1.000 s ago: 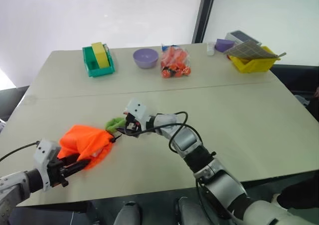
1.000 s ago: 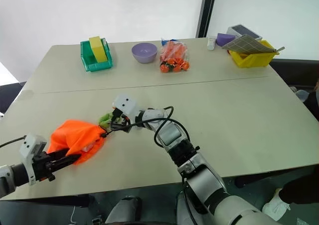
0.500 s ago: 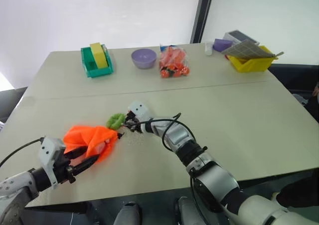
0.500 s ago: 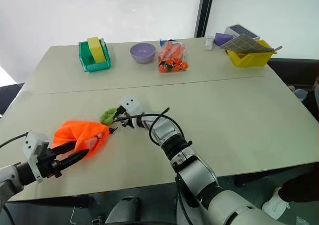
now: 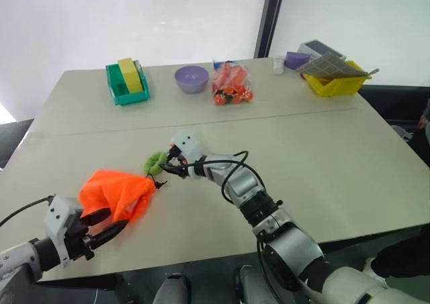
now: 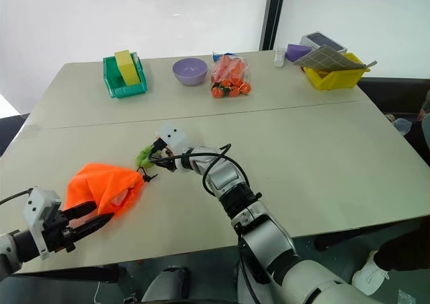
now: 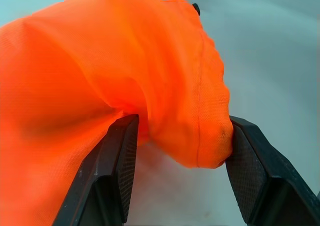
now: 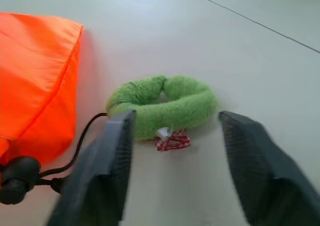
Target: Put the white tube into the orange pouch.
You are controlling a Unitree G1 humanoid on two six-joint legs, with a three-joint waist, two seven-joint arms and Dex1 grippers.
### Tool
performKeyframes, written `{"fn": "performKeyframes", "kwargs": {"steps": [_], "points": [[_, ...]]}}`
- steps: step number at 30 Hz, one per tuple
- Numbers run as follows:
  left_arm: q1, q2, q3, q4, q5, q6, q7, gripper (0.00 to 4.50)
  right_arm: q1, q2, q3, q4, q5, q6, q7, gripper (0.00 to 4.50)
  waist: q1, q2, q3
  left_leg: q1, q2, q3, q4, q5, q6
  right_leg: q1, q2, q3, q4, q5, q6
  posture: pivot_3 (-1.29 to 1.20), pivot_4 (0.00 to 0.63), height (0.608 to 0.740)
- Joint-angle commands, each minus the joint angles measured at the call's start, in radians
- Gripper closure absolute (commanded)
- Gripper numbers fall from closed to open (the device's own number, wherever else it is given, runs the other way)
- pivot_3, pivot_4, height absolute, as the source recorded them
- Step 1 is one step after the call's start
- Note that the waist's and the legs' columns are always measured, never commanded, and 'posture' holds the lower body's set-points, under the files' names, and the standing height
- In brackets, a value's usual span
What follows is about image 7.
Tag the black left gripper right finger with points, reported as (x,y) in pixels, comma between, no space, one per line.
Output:
(262,176)

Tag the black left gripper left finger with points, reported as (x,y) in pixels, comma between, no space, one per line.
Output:
(107,176)

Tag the orange mesh pouch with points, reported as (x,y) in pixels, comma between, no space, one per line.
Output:
(100,73)

